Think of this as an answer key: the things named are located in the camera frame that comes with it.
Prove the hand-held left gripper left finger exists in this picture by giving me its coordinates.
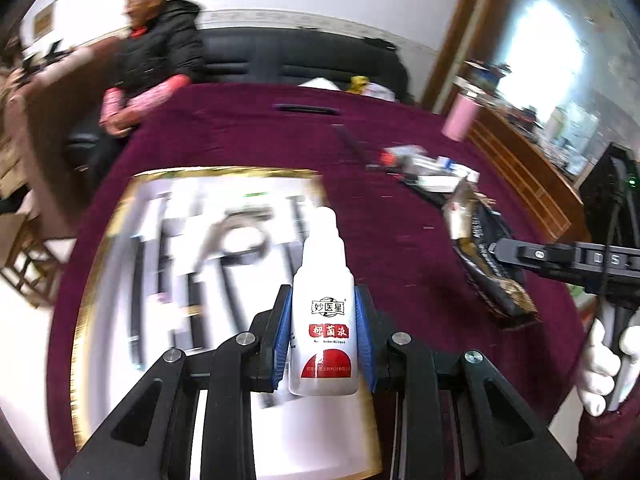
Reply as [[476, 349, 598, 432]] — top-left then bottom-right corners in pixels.
[[60, 284, 293, 480]]

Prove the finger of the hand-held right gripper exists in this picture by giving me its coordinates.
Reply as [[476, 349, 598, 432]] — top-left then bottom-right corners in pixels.
[[487, 239, 576, 281]]

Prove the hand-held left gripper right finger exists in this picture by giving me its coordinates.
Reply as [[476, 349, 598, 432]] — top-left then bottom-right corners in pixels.
[[354, 285, 586, 480]]

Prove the black gold pouch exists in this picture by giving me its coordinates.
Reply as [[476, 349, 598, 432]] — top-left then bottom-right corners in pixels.
[[445, 195, 541, 331]]

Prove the white bottle red label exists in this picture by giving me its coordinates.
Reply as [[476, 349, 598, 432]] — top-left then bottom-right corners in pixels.
[[288, 207, 358, 397]]

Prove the pile of black markers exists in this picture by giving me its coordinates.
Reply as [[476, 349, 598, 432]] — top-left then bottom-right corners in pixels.
[[127, 192, 313, 371]]

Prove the gold-rimmed box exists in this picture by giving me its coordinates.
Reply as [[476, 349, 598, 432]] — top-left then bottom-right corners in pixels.
[[74, 166, 383, 480]]

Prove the person's right forearm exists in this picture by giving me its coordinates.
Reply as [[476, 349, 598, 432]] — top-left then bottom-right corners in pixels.
[[575, 395, 640, 480]]

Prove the person's right hand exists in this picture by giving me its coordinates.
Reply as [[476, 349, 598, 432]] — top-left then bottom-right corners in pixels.
[[575, 316, 640, 418]]

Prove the wooden brick-pattern counter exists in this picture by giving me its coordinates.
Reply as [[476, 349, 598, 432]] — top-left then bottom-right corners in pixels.
[[465, 105, 591, 241]]

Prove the blue white box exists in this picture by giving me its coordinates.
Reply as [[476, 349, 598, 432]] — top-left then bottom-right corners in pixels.
[[427, 155, 468, 176]]

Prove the maroon tablecloth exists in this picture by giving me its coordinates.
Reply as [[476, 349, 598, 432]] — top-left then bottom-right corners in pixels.
[[47, 82, 640, 480]]

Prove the pink thermos bottle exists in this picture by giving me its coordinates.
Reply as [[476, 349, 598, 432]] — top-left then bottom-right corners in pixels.
[[442, 87, 483, 143]]

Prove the red white box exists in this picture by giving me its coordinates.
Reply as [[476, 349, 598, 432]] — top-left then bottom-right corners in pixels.
[[382, 145, 426, 167]]

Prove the black marker pen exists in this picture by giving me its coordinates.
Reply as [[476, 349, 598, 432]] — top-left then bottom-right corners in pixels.
[[274, 103, 343, 116]]

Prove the white paper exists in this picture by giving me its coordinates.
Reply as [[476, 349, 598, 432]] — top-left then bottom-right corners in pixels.
[[300, 77, 351, 92]]

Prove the wooden stool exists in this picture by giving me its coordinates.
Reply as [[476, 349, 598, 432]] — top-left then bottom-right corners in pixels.
[[0, 180, 66, 306]]

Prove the black leather sofa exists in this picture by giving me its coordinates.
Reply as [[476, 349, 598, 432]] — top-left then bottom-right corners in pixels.
[[67, 27, 413, 166]]

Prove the black ring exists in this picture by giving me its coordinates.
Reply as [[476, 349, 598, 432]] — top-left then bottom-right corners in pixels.
[[212, 207, 273, 263]]

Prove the small gold picture frame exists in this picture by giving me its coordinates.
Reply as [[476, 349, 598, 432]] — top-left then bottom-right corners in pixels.
[[34, 7, 56, 36]]

